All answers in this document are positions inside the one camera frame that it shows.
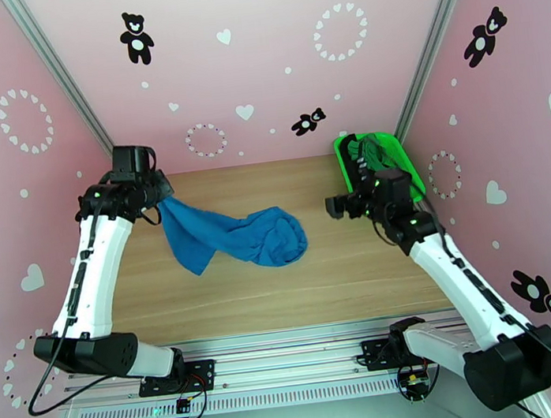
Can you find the black t-shirt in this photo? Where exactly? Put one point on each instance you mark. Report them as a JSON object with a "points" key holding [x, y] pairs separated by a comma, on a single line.
{"points": [[353, 157]]}

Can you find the green t-shirt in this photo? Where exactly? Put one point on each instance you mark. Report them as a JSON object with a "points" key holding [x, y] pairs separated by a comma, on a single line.
{"points": [[378, 152]]}

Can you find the blue t-shirt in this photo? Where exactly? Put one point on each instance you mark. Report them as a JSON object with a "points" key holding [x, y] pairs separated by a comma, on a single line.
{"points": [[259, 242]]}

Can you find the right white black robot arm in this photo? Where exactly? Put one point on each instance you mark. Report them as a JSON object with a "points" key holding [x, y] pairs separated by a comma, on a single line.
{"points": [[461, 274]]}

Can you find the green plastic basket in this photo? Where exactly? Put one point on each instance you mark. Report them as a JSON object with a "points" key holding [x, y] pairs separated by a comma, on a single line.
{"points": [[415, 177]]}

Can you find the black teddy bear sticker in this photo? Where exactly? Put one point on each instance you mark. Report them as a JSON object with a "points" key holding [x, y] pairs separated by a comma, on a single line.
{"points": [[305, 124], [544, 301], [482, 43]]}

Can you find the yellow connector module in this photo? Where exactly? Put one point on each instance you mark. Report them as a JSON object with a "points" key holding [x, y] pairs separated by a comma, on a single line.
{"points": [[414, 381]]}

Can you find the perforated metal strip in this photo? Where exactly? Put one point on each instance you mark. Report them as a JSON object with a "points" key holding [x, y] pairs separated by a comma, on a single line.
{"points": [[277, 396]]}

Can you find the small black circuit board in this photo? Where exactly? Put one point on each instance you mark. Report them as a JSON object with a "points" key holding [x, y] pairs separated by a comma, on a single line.
{"points": [[182, 405]]}

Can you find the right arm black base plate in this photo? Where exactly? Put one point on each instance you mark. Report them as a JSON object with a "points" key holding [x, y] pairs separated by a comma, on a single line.
{"points": [[374, 353]]}

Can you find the aluminium corner post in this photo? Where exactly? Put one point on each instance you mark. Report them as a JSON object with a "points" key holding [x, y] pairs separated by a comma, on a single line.
{"points": [[58, 67], [438, 23]]}

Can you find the aluminium frame rails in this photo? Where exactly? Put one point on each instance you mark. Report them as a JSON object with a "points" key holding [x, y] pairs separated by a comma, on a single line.
{"points": [[292, 357]]}

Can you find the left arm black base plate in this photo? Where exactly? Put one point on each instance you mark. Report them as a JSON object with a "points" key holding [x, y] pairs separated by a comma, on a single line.
{"points": [[205, 372]]}

